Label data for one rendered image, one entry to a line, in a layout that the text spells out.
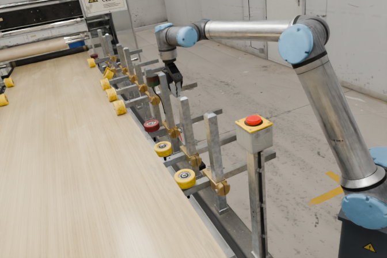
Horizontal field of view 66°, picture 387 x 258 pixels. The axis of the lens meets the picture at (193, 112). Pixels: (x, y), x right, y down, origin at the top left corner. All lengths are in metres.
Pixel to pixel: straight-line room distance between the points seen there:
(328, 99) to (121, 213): 0.77
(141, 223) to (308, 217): 1.45
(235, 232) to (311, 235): 1.01
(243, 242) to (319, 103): 0.55
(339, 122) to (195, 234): 0.58
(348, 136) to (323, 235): 1.16
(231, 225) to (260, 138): 0.53
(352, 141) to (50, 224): 1.03
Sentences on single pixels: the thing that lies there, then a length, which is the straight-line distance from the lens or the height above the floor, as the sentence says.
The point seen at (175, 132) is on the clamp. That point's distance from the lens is 1.53.
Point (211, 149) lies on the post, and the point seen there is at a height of 1.01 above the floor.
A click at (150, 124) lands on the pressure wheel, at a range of 1.55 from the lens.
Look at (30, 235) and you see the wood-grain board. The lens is 1.16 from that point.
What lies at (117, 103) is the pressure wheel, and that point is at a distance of 1.72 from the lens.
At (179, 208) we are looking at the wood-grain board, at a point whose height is 0.90.
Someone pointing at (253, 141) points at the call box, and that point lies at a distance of 0.76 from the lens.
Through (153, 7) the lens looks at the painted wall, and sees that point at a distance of 10.29.
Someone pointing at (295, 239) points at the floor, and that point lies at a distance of 2.11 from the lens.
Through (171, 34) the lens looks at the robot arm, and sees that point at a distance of 1.40.
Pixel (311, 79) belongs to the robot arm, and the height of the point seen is 1.22.
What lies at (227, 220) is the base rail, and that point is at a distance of 1.23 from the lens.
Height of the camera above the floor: 1.60
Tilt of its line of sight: 26 degrees down
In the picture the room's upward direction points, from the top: 9 degrees counter-clockwise
